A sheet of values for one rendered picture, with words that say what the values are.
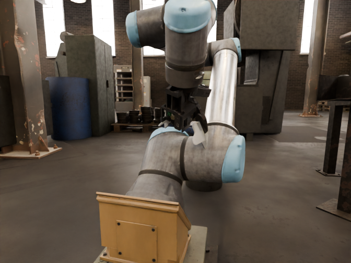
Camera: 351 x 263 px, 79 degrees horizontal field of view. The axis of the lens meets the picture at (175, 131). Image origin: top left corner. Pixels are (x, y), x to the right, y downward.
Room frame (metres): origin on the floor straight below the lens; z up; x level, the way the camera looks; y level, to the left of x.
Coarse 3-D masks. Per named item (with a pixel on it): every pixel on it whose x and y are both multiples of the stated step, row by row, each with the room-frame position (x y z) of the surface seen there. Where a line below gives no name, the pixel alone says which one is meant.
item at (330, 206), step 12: (324, 84) 1.17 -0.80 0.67; (336, 84) 1.24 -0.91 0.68; (348, 84) 1.20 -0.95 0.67; (324, 96) 1.18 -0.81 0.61; (336, 96) 1.24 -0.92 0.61; (348, 96) 1.19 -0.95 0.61; (348, 120) 1.07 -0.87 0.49; (348, 132) 1.07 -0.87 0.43; (348, 144) 1.06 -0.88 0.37; (348, 156) 1.06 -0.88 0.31; (348, 168) 1.05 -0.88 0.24; (348, 180) 1.05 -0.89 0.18; (348, 192) 1.04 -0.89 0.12; (324, 204) 1.13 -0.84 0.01; (336, 204) 1.13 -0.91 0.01; (348, 204) 1.03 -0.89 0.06; (336, 216) 1.01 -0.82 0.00; (348, 216) 1.00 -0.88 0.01
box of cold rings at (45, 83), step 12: (0, 84) 2.14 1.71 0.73; (48, 84) 2.82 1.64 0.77; (0, 96) 2.13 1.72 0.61; (48, 96) 2.80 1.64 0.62; (0, 108) 2.10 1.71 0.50; (12, 108) 2.24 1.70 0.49; (48, 108) 2.78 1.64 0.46; (0, 120) 2.09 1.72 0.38; (12, 120) 2.23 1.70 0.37; (48, 120) 2.76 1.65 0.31; (0, 132) 2.08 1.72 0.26; (12, 132) 2.21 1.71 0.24; (48, 132) 2.74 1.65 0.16; (0, 144) 2.06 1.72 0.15; (12, 144) 2.20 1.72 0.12
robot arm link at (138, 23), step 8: (152, 8) 0.58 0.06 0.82; (160, 8) 0.56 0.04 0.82; (128, 16) 0.60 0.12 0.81; (136, 16) 0.58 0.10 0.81; (144, 16) 0.57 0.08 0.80; (152, 16) 0.57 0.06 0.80; (160, 16) 0.56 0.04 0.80; (128, 24) 0.59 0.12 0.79; (136, 24) 0.58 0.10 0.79; (144, 24) 0.57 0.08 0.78; (152, 24) 0.57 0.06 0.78; (160, 24) 0.56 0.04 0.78; (128, 32) 0.59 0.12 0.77; (136, 32) 0.58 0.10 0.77; (144, 32) 0.58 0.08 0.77; (152, 32) 0.57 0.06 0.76; (160, 32) 0.57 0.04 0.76; (136, 40) 0.60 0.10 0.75; (144, 40) 0.60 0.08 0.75; (152, 40) 0.59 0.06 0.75; (160, 40) 0.59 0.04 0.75; (160, 48) 0.67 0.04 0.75; (208, 56) 1.08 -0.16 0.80; (208, 64) 1.11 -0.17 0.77
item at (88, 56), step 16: (80, 48) 3.29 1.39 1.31; (96, 48) 3.31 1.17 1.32; (80, 64) 3.29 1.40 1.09; (96, 64) 3.28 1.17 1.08; (112, 64) 3.95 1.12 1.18; (96, 80) 3.27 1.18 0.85; (112, 80) 3.91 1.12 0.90; (96, 96) 3.27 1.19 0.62; (112, 96) 3.88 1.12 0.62; (96, 112) 3.27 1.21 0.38; (112, 112) 3.84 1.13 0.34; (96, 128) 3.28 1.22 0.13; (112, 128) 3.82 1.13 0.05
